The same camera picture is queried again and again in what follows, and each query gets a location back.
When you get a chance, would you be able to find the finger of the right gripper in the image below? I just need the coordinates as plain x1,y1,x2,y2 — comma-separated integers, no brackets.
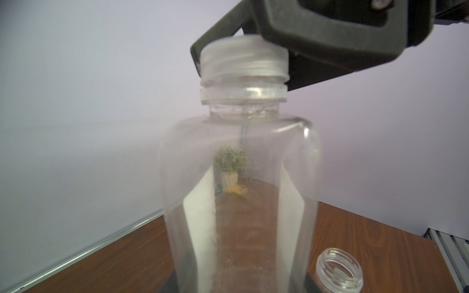
252,1,436,91
190,0,256,75

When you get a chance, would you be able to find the white bottle cap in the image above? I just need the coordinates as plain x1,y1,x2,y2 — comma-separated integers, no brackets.
200,35,289,87

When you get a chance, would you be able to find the square clear plastic bottle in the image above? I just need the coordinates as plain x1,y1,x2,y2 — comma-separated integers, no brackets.
159,77,321,293

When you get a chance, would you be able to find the tall clear labelled bottle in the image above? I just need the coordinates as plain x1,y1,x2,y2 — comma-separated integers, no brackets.
313,248,364,293

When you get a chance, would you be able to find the small potted green plant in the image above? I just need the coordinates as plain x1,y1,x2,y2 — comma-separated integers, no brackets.
214,146,247,190

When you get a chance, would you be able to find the aluminium front rail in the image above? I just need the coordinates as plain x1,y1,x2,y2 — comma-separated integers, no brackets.
424,228,469,293

